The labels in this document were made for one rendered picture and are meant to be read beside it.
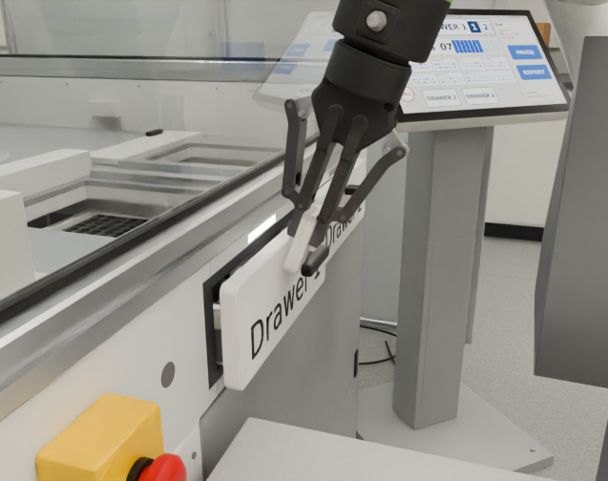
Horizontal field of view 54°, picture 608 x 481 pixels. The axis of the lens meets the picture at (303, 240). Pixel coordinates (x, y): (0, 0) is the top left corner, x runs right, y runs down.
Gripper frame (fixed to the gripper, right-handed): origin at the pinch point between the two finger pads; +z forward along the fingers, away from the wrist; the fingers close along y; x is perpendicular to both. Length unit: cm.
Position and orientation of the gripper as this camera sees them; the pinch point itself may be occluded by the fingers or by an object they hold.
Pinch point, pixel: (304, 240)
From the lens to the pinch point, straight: 62.1
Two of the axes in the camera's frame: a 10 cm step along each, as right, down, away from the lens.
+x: 3.1, -3.1, 9.0
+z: -3.3, 8.5, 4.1
